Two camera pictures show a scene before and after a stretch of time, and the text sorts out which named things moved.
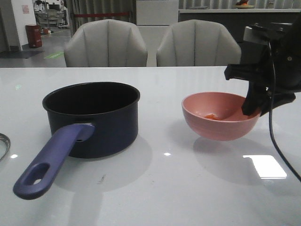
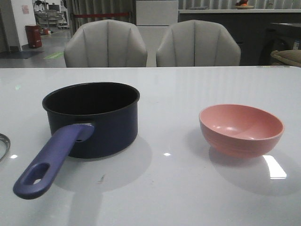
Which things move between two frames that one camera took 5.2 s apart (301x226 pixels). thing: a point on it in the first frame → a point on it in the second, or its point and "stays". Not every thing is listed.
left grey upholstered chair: [105, 43] stays
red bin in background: [34, 36] stays
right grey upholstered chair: [198, 43] stays
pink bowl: [218, 116] → [240, 130]
